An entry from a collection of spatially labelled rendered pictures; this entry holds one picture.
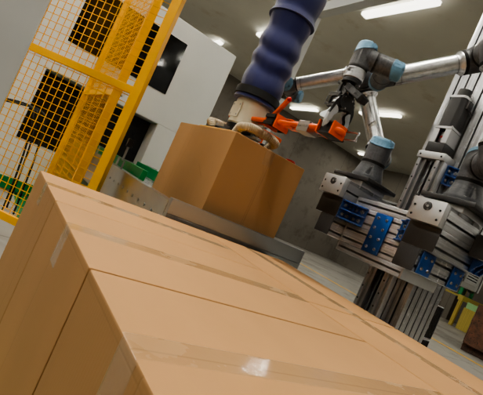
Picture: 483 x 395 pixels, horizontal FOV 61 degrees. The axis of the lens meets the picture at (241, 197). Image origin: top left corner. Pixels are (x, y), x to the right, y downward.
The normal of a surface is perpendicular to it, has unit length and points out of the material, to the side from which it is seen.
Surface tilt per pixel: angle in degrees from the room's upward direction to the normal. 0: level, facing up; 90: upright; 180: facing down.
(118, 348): 90
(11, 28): 90
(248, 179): 90
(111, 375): 90
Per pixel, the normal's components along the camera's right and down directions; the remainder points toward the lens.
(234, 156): 0.50, 0.22
